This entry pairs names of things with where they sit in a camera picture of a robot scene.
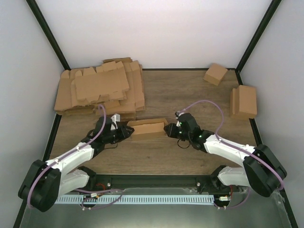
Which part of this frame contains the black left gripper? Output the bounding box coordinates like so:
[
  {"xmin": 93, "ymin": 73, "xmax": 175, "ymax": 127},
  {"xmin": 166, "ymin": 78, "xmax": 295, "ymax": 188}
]
[{"xmin": 104, "ymin": 125, "xmax": 135, "ymax": 144}]

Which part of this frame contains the brown cardboard box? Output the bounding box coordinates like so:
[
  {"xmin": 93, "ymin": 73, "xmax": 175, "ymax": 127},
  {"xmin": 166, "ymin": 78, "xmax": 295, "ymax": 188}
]
[{"xmin": 127, "ymin": 118, "xmax": 168, "ymax": 141}]

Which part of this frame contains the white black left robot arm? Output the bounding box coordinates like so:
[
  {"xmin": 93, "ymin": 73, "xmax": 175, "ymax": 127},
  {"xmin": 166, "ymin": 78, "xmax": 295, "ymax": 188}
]
[{"xmin": 18, "ymin": 114, "xmax": 134, "ymax": 212}]

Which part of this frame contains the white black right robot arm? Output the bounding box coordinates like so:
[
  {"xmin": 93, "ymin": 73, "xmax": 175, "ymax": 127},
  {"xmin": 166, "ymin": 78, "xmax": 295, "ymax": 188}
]
[{"xmin": 164, "ymin": 113, "xmax": 287, "ymax": 197}]

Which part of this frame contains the small folded cardboard box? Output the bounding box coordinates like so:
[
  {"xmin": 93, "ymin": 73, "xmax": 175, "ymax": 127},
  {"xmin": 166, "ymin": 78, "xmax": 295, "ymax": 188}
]
[{"xmin": 203, "ymin": 63, "xmax": 228, "ymax": 86}]

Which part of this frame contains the large folded cardboard box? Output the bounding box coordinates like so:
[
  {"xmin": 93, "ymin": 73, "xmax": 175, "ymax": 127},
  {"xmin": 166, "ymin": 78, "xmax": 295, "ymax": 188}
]
[{"xmin": 230, "ymin": 85, "xmax": 257, "ymax": 120}]

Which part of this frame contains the stack of flat cardboard blanks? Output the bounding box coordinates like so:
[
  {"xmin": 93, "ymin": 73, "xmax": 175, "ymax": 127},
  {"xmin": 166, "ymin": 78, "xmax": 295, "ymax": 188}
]
[{"xmin": 54, "ymin": 57, "xmax": 145, "ymax": 120}]

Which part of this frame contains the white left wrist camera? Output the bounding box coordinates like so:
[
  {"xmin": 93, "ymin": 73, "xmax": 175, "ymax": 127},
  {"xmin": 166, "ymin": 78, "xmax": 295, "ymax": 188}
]
[{"xmin": 111, "ymin": 114, "xmax": 121, "ymax": 130}]

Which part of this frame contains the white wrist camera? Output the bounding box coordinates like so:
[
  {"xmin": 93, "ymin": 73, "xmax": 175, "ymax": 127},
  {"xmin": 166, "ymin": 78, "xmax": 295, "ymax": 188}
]
[
  {"xmin": 175, "ymin": 111, "xmax": 184, "ymax": 127},
  {"xmin": 111, "ymin": 114, "xmax": 121, "ymax": 130}
]

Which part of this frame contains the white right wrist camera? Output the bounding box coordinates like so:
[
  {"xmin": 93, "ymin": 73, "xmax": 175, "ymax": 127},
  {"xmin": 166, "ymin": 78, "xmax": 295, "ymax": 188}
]
[{"xmin": 175, "ymin": 111, "xmax": 184, "ymax": 127}]

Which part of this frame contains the black aluminium frame rail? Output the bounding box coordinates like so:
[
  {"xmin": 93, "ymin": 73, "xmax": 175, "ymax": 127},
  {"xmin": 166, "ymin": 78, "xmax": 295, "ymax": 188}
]
[{"xmin": 30, "ymin": 174, "xmax": 224, "ymax": 190}]

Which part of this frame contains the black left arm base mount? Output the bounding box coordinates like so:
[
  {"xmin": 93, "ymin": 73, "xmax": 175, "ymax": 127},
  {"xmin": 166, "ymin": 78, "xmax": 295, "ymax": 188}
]
[{"xmin": 75, "ymin": 166, "xmax": 111, "ymax": 194}]

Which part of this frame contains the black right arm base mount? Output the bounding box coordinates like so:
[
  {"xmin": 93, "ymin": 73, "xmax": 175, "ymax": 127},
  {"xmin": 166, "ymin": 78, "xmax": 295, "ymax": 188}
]
[{"xmin": 195, "ymin": 165, "xmax": 231, "ymax": 194}]

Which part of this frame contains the light blue slotted cable duct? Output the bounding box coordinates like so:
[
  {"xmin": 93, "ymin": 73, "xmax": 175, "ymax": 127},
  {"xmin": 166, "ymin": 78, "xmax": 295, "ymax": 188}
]
[{"xmin": 55, "ymin": 195, "xmax": 214, "ymax": 205}]

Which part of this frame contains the black left corner frame post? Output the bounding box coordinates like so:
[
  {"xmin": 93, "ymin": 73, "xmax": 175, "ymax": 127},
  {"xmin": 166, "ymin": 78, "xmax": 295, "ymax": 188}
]
[{"xmin": 26, "ymin": 0, "xmax": 71, "ymax": 70}]

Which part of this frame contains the black corner frame post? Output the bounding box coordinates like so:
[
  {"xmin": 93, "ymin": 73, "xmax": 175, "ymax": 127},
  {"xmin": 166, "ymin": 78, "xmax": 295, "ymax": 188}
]
[
  {"xmin": 26, "ymin": 0, "xmax": 71, "ymax": 70},
  {"xmin": 236, "ymin": 0, "xmax": 282, "ymax": 73}
]

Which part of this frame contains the black right corner frame post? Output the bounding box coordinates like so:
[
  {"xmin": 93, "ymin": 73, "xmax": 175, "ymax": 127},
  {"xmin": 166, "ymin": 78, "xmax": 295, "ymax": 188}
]
[{"xmin": 236, "ymin": 0, "xmax": 282, "ymax": 73}]

